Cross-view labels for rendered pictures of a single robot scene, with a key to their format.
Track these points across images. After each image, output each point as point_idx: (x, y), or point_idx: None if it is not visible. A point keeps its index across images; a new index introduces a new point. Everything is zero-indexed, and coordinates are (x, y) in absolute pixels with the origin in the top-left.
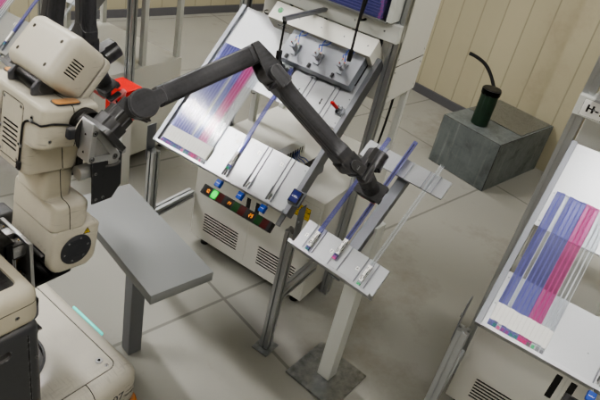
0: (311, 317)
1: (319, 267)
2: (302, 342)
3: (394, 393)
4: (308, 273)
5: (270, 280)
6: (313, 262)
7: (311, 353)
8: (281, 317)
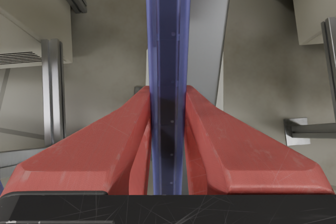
0: (98, 62)
1: (56, 11)
2: (117, 106)
3: (244, 82)
4: (60, 68)
5: (17, 66)
6: (46, 28)
7: None
8: (71, 93)
